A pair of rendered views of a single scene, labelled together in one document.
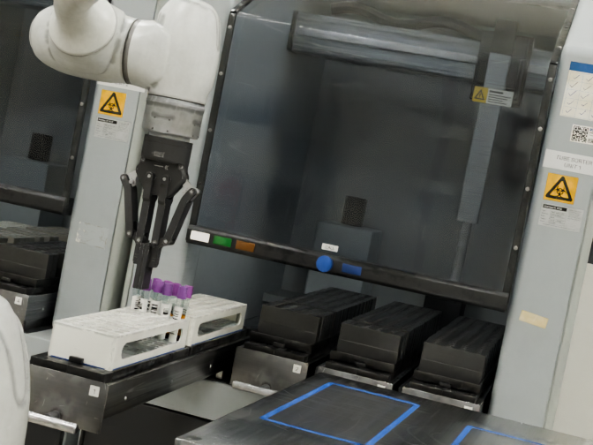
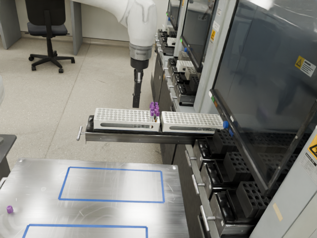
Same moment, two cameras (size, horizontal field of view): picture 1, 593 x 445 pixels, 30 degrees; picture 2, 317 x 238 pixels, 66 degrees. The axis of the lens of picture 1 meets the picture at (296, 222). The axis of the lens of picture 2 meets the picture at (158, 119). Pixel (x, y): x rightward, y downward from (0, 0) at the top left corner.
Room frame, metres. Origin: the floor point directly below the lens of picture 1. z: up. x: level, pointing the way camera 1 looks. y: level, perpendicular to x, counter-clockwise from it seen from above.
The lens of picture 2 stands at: (1.40, -0.69, 1.51)
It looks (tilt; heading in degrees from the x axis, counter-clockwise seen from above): 34 degrees down; 65
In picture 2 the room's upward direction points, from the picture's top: 9 degrees clockwise
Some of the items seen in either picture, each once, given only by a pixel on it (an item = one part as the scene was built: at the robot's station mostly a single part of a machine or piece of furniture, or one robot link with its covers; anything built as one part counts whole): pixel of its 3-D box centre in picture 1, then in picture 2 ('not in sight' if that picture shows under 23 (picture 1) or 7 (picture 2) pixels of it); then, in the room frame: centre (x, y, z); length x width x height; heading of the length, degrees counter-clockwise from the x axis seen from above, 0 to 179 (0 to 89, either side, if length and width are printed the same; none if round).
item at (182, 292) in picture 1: (176, 320); (151, 121); (1.77, 0.16, 0.86); 0.02 x 0.02 x 0.11
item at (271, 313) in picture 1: (288, 326); (219, 141); (2.03, -0.02, 0.85); 0.12 x 0.02 x 0.06; 76
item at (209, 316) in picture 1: (194, 320); (191, 123); (1.98, 0.15, 0.83); 0.30 x 0.10 x 0.06; 165
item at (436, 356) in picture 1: (452, 364); (246, 199); (1.95, -0.32, 0.85); 0.12 x 0.02 x 0.06; 74
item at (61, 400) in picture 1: (150, 362); (154, 131); (1.80, 0.19, 0.78); 0.73 x 0.14 x 0.09; 165
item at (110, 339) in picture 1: (123, 339); (127, 120); (1.67, 0.22, 0.83); 0.30 x 0.10 x 0.06; 165
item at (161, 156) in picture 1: (163, 166); (138, 67); (1.71, 0.22, 1.10); 0.08 x 0.07 x 0.09; 75
